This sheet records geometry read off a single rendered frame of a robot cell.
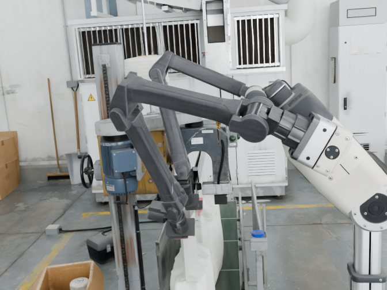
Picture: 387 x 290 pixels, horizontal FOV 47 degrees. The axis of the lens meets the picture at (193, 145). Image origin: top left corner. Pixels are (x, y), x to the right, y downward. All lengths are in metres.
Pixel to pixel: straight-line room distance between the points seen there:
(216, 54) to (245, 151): 1.20
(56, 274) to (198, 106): 2.53
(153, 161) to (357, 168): 0.59
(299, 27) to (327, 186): 3.92
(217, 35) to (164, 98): 3.50
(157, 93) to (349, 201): 0.65
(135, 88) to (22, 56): 5.55
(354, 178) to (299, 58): 4.87
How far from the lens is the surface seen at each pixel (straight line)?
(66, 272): 3.50
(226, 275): 2.77
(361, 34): 5.69
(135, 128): 1.28
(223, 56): 4.28
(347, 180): 1.34
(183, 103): 1.17
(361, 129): 5.80
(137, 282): 2.48
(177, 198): 1.43
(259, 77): 4.80
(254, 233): 2.12
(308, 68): 6.18
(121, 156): 1.91
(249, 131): 1.12
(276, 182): 5.03
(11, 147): 6.47
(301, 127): 1.12
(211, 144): 2.10
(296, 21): 5.14
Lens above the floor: 1.70
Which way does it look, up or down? 12 degrees down
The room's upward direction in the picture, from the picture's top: 4 degrees counter-clockwise
